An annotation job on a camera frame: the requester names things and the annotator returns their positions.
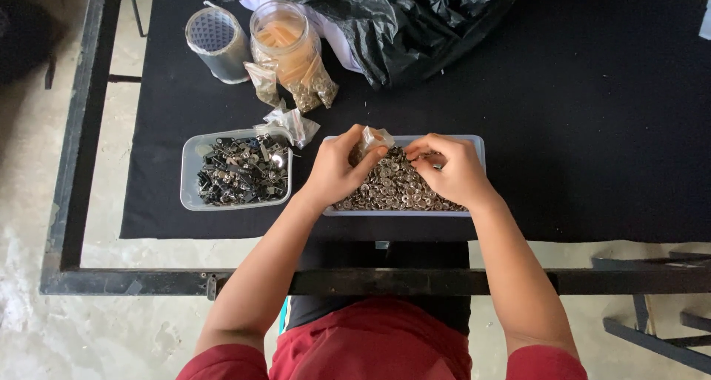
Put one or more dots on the person's left hand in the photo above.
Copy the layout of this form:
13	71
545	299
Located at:
332	171

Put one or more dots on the person's right hand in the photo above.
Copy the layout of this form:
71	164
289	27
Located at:
458	174

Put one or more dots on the small clear plastic bag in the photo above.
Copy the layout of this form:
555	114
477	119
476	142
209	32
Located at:
375	138

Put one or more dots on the clear tray of snap buttons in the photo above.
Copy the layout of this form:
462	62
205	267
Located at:
477	146

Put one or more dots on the pile of empty clear bags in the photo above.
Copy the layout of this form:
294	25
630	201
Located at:
294	124

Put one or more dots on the heap of silver snap buttons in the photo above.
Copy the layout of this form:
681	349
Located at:
391	188

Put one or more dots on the filled bag of buttons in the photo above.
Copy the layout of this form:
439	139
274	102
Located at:
326	90
304	98

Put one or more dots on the heap of metal zipper sliders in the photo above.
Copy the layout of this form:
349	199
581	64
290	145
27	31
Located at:
241	171

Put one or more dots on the flat clear bag with buttons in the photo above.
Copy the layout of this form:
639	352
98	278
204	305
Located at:
265	85

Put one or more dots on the black table cloth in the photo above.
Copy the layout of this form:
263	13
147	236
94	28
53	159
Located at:
583	135

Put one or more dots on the clear plastic jar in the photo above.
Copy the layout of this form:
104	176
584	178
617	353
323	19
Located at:
286	41

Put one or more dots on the clear tray of zipper sliders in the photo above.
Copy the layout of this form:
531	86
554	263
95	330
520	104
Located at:
190	169

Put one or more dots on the black plastic bag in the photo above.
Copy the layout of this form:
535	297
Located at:
416	19

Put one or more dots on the grey tape roll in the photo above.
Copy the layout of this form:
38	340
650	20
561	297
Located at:
222	46

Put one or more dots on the person's red shirt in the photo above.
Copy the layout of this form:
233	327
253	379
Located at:
372	341

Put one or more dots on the black metal stand legs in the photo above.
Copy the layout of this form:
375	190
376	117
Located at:
136	8

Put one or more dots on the white object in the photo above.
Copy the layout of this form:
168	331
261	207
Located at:
706	19

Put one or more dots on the black metal chair frame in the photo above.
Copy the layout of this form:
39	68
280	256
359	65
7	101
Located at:
655	341

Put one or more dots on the black metal table frame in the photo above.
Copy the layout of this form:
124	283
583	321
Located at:
72	202

